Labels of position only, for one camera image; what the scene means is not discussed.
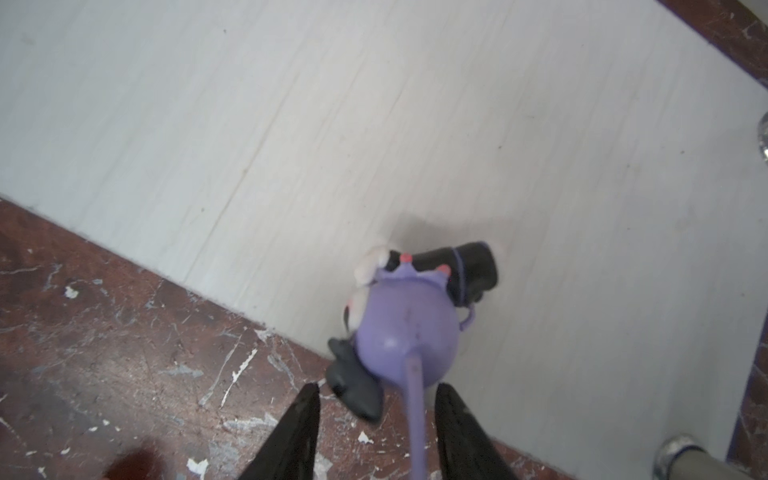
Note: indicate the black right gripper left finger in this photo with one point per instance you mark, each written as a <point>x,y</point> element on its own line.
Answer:
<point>289,451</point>

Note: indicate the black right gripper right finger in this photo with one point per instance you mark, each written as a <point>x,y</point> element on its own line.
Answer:
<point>465,450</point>

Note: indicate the purple black cartoon figure toy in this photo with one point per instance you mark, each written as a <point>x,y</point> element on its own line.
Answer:
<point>402,325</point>

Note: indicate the white two-tier shelf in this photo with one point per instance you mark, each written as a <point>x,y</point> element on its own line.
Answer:
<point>253,151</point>

